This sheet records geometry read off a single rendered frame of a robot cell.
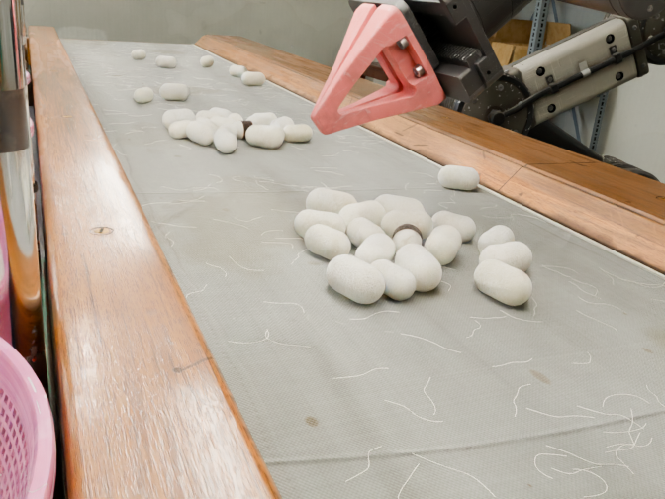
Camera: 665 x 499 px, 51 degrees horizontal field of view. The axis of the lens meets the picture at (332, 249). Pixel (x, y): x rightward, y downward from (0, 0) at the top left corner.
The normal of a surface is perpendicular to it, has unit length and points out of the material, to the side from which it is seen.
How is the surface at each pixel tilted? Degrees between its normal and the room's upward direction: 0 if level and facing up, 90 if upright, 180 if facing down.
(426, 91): 103
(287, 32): 90
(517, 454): 0
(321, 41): 90
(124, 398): 0
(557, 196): 45
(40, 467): 0
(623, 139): 91
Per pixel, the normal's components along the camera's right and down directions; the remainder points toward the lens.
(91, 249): 0.07, -0.93
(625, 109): -0.94, 0.05
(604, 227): -0.60, -0.61
